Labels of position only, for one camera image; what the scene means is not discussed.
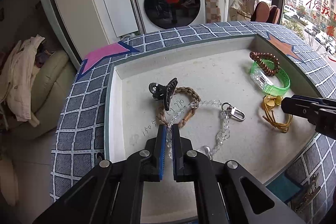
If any bronze key clip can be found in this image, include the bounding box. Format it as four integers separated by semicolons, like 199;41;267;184
291;174;321;214

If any mop with red hook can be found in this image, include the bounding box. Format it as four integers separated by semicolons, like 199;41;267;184
116;0;146;34

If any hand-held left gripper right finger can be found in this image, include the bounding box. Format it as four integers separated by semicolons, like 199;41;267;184
172;126;306;224

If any brown coil bracelet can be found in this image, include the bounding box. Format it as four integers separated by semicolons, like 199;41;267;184
249;51;280;77

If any black hair claw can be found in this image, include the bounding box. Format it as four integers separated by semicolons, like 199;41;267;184
148;77;179;112

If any cream sofa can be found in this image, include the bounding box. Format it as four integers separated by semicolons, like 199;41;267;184
5;49;77;141

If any green translucent bracelet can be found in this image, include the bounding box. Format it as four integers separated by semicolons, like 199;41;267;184
250;61;291;97

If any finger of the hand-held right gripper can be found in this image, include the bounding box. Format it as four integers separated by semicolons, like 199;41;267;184
281;97;336;139
291;94;336;106

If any green jewelry tray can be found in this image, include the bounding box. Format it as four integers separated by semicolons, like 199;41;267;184
104;30;326;188

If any brown braided bracelet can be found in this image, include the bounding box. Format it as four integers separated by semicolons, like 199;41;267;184
157;86;202;128

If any beige clothing pile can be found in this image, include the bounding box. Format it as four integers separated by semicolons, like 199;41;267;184
0;34;46;128

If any yellow cord hair tie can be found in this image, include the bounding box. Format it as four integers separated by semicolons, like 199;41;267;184
261;94;291;133

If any brown round-back chair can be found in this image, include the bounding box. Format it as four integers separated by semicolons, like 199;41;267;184
268;5;281;25
250;1;271;22

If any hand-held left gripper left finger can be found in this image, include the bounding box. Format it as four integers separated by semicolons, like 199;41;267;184
33;125;167;224

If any clear crystal bead chain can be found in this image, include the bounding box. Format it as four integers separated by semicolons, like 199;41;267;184
165;99;246;162

